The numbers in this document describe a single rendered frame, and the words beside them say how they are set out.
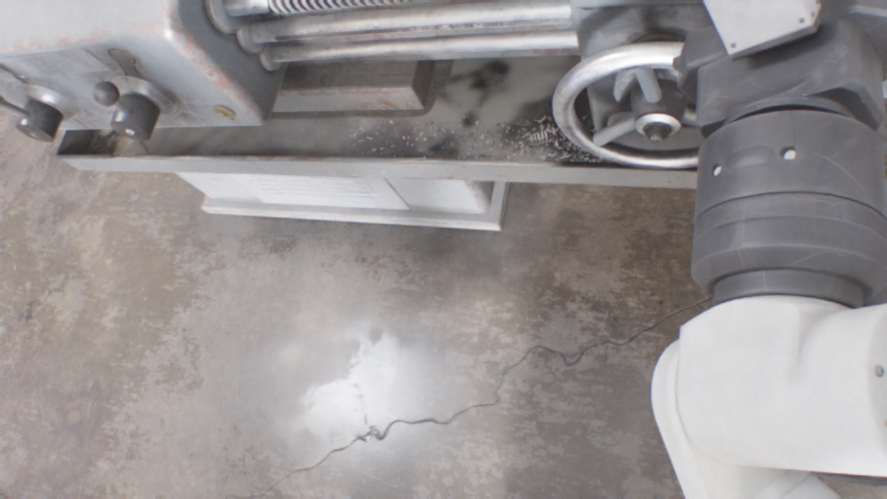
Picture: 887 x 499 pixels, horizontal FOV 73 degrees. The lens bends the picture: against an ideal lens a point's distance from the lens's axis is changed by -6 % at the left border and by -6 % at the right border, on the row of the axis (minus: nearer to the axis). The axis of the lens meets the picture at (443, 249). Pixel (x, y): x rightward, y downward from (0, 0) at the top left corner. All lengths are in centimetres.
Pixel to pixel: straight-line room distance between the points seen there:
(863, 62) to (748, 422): 18
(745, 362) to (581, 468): 97
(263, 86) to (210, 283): 80
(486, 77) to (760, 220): 82
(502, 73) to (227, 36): 43
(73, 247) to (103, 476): 69
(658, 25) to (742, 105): 31
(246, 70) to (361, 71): 21
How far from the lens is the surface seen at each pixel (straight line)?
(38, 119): 117
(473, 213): 137
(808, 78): 35
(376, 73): 107
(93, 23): 96
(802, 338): 28
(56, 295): 207
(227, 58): 93
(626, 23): 65
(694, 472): 33
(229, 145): 124
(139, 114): 100
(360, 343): 141
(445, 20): 81
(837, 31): 36
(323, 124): 115
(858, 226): 31
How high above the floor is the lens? 124
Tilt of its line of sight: 62 degrees down
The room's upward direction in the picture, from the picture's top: 41 degrees counter-clockwise
